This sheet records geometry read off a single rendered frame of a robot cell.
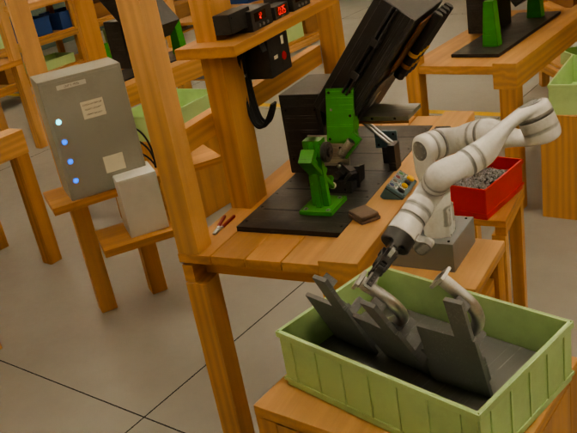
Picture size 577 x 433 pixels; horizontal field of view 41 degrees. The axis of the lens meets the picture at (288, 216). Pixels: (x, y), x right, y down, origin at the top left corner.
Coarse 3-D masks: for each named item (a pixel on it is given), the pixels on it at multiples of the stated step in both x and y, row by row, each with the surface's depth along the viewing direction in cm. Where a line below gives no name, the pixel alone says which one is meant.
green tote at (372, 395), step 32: (384, 288) 226; (416, 288) 216; (320, 320) 212; (448, 320) 212; (512, 320) 196; (544, 320) 188; (288, 352) 201; (320, 352) 190; (544, 352) 175; (320, 384) 197; (352, 384) 187; (384, 384) 178; (512, 384) 167; (544, 384) 179; (384, 416) 183; (416, 416) 174; (448, 416) 166; (480, 416) 159; (512, 416) 170
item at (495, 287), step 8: (496, 272) 247; (504, 272) 253; (488, 280) 248; (496, 280) 248; (504, 280) 254; (488, 288) 244; (496, 288) 250; (504, 288) 255; (496, 296) 251; (504, 296) 255
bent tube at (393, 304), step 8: (360, 280) 175; (352, 288) 179; (360, 288) 177; (376, 288) 176; (376, 296) 176; (384, 296) 176; (392, 296) 176; (392, 304) 176; (400, 304) 177; (392, 312) 178; (400, 312) 177; (392, 320) 186; (400, 320) 180; (408, 320) 182
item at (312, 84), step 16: (304, 80) 325; (320, 80) 320; (288, 96) 308; (304, 96) 305; (288, 112) 310; (304, 112) 307; (320, 112) 304; (288, 128) 314; (304, 128) 311; (320, 128) 308; (288, 144) 318
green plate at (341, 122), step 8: (328, 88) 293; (336, 88) 292; (352, 88) 289; (328, 96) 294; (336, 96) 292; (344, 96) 291; (352, 96) 289; (328, 104) 294; (336, 104) 293; (344, 104) 291; (352, 104) 290; (328, 112) 295; (336, 112) 294; (344, 112) 292; (352, 112) 290; (328, 120) 296; (336, 120) 294; (344, 120) 293; (352, 120) 291; (328, 128) 296; (336, 128) 295; (344, 128) 293; (352, 128) 292; (328, 136) 297; (336, 136) 295; (344, 136) 294
